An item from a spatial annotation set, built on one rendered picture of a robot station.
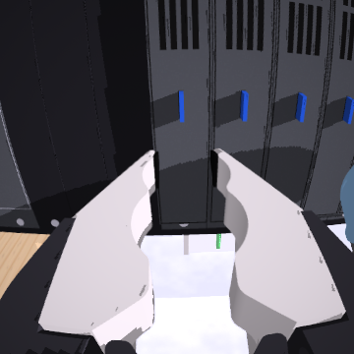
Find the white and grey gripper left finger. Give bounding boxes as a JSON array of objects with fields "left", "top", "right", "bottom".
[{"left": 0, "top": 150, "right": 159, "bottom": 354}]

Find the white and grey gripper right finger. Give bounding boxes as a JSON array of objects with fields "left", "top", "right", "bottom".
[{"left": 210, "top": 148, "right": 354, "bottom": 354}]

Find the black server rack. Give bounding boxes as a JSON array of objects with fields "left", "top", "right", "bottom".
[{"left": 0, "top": 0, "right": 354, "bottom": 236}]

